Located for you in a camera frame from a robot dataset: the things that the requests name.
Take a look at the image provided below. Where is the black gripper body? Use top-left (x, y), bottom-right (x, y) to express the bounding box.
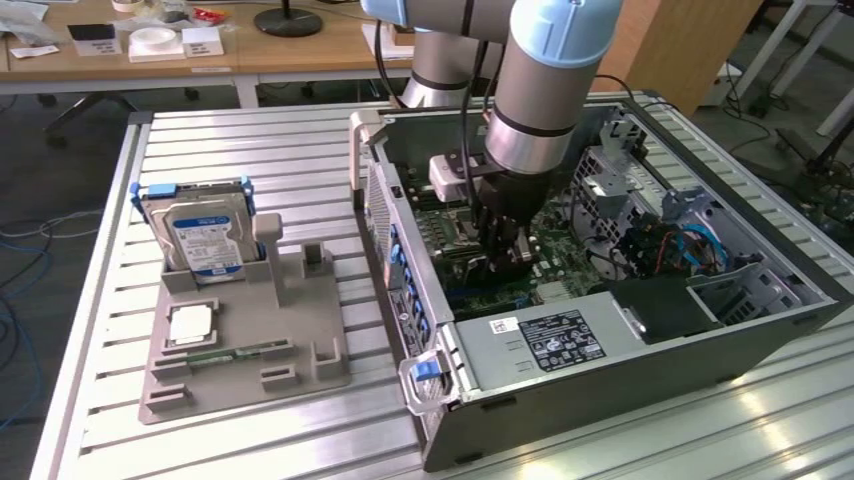
top-left (474, 168), bottom-right (554, 230)

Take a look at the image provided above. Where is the CPU socket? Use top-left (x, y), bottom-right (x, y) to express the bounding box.
top-left (450, 207), bottom-right (482, 247)

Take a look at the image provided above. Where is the green motherboard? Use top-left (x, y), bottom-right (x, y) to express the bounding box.
top-left (398, 172), bottom-right (620, 324)

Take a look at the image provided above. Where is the tall metal disk bay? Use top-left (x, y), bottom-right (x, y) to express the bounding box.
top-left (572, 144), bottom-right (673, 242)

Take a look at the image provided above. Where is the grey power supply unit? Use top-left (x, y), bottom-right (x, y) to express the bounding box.
top-left (437, 291), bottom-right (669, 392)

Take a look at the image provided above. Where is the black open PC case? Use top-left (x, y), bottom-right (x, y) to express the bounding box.
top-left (350, 89), bottom-right (854, 474)

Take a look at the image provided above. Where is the white paper stack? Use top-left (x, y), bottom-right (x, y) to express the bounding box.
top-left (362, 22), bottom-right (415, 62)

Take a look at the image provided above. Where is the low metal disk bay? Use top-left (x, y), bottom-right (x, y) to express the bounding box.
top-left (685, 262), bottom-right (806, 327)

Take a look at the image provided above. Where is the wooden cabinet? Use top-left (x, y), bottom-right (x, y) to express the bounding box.
top-left (590, 0), bottom-right (766, 115)

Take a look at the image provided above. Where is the hard disk in blue caddy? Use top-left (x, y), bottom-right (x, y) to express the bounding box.
top-left (130, 175), bottom-right (261, 287)

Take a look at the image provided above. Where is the grey parts rack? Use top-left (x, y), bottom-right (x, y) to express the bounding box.
top-left (137, 212), bottom-right (354, 427)

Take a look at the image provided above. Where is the green RAM stick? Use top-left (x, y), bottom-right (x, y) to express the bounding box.
top-left (159, 344), bottom-right (290, 365)

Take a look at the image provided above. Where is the black round lamp base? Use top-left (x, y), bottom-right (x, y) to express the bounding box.
top-left (253, 0), bottom-right (327, 37)

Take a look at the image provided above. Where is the silver CPU chip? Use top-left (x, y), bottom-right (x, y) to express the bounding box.
top-left (166, 306), bottom-right (215, 347)

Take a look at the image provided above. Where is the small white box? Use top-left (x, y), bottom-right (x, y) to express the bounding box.
top-left (181, 27), bottom-right (226, 59)

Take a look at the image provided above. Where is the white flat box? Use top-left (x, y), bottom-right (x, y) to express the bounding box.
top-left (127, 37), bottom-right (189, 65)

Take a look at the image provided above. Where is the white tape roll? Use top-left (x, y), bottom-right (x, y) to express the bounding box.
top-left (130, 27), bottom-right (177, 50)

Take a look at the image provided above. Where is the black chair base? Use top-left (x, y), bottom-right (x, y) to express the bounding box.
top-left (41, 88), bottom-right (139, 149)

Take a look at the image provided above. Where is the white box black top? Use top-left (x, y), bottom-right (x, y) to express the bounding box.
top-left (66, 23), bottom-right (123, 57)

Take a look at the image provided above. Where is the white paper card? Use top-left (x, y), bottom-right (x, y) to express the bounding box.
top-left (9, 44), bottom-right (61, 60)

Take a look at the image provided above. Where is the clear plastic bag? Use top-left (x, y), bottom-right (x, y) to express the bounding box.
top-left (0, 0), bottom-right (63, 47)

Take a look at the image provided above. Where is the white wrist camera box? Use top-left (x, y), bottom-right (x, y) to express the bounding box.
top-left (429, 153), bottom-right (484, 204)

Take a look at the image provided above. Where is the black wire bundle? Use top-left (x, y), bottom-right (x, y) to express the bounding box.
top-left (613, 224), bottom-right (676, 279)

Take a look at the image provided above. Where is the blue wire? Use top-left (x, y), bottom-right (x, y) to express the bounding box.
top-left (672, 223), bottom-right (730, 275)

